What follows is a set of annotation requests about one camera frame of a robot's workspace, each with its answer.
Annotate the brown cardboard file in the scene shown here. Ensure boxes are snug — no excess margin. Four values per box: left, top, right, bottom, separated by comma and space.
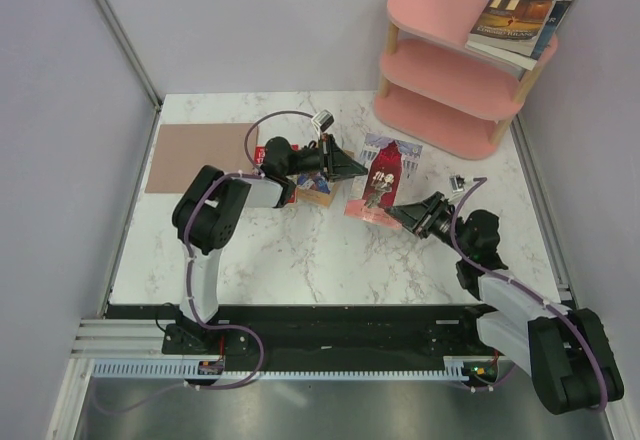
145, 123, 253, 194

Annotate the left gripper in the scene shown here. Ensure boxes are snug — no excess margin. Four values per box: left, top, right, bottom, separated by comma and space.
285, 134, 369, 183

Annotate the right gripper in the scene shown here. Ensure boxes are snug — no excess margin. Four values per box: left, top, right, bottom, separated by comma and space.
385, 191, 471, 257

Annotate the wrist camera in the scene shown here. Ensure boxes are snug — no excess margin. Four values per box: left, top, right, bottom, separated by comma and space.
449, 175, 466, 194
311, 109, 334, 132

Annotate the red Treehouse book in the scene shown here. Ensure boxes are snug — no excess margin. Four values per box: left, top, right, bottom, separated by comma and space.
254, 146, 266, 166

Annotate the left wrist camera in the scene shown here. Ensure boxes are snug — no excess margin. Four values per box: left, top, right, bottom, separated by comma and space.
311, 109, 334, 132

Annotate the white slotted cable duct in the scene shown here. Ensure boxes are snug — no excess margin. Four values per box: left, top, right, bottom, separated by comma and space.
91, 357, 471, 382

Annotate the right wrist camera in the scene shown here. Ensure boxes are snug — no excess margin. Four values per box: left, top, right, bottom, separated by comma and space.
449, 175, 466, 194

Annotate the tan Othello book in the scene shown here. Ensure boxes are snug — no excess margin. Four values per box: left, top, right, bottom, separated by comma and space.
296, 173, 341, 208

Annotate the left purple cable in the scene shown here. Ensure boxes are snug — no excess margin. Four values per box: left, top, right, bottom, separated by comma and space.
89, 109, 319, 415

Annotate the pink three-tier shelf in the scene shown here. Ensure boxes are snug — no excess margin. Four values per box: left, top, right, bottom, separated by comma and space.
374, 0, 558, 160

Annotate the pink Shakespeare story book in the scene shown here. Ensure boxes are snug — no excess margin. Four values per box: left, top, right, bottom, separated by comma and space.
344, 133, 423, 229

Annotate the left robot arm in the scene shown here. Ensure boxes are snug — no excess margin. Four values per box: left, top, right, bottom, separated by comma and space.
172, 134, 368, 353

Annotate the brown Edward Tulane book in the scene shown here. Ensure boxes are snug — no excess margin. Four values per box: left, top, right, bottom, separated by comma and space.
466, 0, 555, 56

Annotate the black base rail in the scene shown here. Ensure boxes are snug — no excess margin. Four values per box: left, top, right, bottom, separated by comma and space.
106, 303, 504, 360

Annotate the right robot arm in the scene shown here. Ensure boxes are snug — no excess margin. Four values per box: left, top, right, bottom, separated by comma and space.
385, 192, 625, 415

